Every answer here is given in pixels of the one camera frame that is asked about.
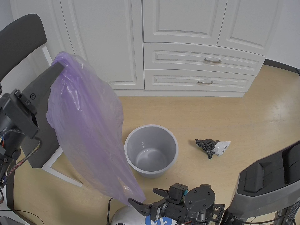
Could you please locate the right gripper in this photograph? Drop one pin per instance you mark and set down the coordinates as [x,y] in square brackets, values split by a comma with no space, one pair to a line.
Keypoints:
[171,211]

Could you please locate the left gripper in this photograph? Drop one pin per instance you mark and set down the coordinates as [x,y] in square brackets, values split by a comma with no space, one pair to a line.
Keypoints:
[16,116]

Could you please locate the purple plastic bag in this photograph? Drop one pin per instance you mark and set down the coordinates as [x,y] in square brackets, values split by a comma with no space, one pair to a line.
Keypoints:
[89,116]

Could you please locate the black plastic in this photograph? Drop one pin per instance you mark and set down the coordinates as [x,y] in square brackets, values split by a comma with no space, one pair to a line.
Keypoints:
[206,145]

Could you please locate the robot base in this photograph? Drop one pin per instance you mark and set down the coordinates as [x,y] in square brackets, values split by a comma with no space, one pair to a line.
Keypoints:
[126,217]

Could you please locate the grey trash bin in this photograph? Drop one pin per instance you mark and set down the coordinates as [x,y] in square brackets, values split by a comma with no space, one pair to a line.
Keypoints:
[150,149]

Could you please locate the white chair grey cushions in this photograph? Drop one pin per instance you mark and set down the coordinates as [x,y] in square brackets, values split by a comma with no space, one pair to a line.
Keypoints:
[21,36]

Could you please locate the white wardrobe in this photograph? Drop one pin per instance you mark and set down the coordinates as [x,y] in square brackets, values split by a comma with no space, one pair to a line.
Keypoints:
[105,31]

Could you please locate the clear printed wrapper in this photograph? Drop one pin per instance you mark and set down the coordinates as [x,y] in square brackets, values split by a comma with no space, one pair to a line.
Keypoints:
[221,148]

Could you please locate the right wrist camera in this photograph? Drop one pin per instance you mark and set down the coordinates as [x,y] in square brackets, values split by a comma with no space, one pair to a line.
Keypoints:
[178,192]

